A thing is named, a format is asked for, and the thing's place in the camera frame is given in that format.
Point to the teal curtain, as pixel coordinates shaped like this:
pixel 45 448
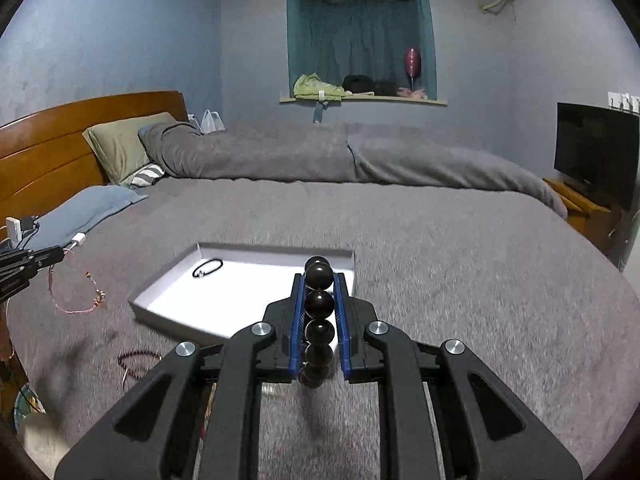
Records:
pixel 360 30

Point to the wooden headboard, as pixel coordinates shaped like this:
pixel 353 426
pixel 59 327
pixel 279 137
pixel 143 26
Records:
pixel 45 145

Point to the blue pillow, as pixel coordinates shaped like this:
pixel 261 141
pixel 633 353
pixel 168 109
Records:
pixel 85 210

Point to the white wall sockets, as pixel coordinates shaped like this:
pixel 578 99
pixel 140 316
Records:
pixel 624 101

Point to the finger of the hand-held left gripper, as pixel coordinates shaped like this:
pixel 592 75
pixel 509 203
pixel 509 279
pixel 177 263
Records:
pixel 42 256

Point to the green cloth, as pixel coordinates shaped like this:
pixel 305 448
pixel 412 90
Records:
pixel 315 86

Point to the olive green pillow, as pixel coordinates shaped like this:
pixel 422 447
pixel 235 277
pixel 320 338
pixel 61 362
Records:
pixel 120 145

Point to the grey rolled duvet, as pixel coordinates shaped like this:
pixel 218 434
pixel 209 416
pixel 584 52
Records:
pixel 300 152

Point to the black flat television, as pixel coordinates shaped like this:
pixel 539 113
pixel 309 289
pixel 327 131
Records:
pixel 595 155

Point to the pink balloon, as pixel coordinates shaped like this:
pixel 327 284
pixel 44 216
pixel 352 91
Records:
pixel 412 62

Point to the striped pillow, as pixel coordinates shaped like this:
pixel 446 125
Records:
pixel 146 175

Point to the pink soft item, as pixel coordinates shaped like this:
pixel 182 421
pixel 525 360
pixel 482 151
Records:
pixel 412 93

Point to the wooden window sill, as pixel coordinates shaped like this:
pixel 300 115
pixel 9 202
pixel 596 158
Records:
pixel 365 101

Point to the black bag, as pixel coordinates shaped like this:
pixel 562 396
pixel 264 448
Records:
pixel 362 84

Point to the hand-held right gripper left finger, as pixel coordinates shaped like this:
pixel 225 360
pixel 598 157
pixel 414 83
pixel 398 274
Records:
pixel 298 330

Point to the white charger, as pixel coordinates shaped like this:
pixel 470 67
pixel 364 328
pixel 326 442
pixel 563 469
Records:
pixel 15 227

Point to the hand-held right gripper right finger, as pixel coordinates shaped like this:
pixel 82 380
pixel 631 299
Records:
pixel 342 330

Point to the grey bedspread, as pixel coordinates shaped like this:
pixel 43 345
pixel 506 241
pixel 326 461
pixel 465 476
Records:
pixel 475 285

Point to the wooden television stand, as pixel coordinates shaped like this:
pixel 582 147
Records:
pixel 585 215

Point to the white shallow tray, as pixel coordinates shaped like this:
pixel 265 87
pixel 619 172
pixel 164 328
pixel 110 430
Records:
pixel 240 292

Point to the colourful floor item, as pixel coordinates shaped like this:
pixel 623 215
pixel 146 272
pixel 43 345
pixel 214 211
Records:
pixel 27 405

